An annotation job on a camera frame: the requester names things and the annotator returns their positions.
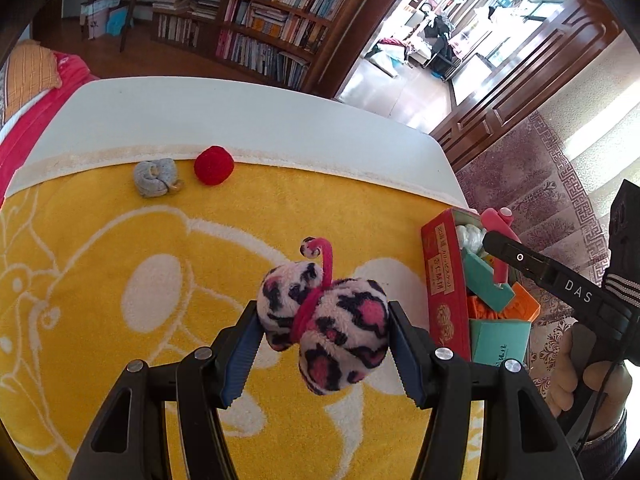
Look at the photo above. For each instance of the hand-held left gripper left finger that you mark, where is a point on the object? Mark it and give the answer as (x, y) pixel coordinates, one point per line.
(245, 355)

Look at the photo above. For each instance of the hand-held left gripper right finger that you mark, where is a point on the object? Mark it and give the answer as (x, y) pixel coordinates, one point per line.
(405, 355)

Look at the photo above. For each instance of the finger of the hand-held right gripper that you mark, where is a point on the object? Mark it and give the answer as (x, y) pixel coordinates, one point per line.
(520, 257)

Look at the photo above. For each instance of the small teal foam block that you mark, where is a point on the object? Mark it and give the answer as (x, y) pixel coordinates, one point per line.
(482, 280)

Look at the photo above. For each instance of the pink knotted foam curler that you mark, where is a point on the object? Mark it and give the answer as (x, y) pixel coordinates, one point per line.
(495, 220)

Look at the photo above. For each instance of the white plastic bag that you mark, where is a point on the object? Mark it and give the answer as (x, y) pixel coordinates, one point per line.
(470, 235)

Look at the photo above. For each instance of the red tin container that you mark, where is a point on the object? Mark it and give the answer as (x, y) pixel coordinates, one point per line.
(445, 305)

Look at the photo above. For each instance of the pink leopard print plush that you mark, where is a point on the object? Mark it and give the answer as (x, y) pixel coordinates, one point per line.
(345, 325)

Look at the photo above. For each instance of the large teal foam block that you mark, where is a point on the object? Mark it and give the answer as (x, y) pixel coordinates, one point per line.
(500, 342)

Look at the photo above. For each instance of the person's right forearm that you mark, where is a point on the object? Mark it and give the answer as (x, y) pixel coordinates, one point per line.
(607, 440)

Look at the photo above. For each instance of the person's right hand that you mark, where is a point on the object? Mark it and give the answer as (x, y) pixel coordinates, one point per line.
(560, 370)

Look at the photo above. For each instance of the person's black striped clothing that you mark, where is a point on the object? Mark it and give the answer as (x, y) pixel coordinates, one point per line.
(625, 240)

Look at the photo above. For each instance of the purple patterned rug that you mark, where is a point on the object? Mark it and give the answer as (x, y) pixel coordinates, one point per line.
(540, 175)

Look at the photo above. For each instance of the dark wooden cabinet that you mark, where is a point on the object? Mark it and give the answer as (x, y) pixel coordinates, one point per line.
(500, 120)

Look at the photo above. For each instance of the yellow white patterned towel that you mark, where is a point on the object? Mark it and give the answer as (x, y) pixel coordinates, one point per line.
(100, 360)

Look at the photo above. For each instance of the red pompom ball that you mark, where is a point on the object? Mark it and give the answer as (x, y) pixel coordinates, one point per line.
(214, 166)

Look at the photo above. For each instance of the grey rolled sock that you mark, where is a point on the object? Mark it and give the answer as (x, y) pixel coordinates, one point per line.
(152, 177)

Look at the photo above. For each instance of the black garment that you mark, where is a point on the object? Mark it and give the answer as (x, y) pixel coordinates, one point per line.
(442, 35)

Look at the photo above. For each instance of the red blanket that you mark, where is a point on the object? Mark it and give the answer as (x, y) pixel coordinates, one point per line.
(30, 130)

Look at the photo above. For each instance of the wooden bookshelf with books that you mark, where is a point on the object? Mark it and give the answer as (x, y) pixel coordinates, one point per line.
(280, 15)

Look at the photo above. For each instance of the orange plaid pillow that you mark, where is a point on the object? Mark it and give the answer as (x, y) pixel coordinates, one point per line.
(32, 72)

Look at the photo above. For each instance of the blue paper bag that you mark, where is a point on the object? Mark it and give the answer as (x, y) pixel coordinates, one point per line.
(120, 21)

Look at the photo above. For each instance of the white storage box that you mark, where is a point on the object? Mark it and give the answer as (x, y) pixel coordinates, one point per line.
(97, 22)

